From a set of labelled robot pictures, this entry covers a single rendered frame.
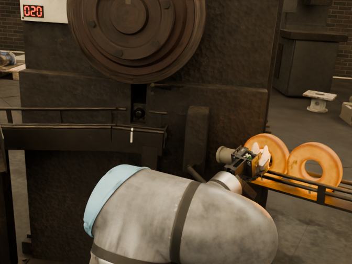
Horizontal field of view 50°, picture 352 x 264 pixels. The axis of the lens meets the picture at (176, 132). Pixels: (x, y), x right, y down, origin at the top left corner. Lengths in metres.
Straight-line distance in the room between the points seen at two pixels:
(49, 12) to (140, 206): 1.15
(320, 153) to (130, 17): 0.69
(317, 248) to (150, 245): 1.71
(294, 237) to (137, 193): 1.75
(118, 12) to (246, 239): 0.89
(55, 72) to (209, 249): 1.19
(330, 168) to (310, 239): 1.12
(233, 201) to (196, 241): 0.07
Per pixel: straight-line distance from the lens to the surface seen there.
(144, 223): 0.51
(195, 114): 1.33
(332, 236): 2.31
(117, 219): 0.52
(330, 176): 1.15
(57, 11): 1.55
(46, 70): 1.60
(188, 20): 1.27
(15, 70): 5.77
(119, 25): 1.24
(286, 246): 2.12
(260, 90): 1.42
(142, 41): 1.24
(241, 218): 0.51
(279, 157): 1.20
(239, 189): 1.06
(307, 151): 1.15
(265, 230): 0.55
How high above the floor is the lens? 1.16
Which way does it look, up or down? 19 degrees down
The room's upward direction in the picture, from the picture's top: 4 degrees clockwise
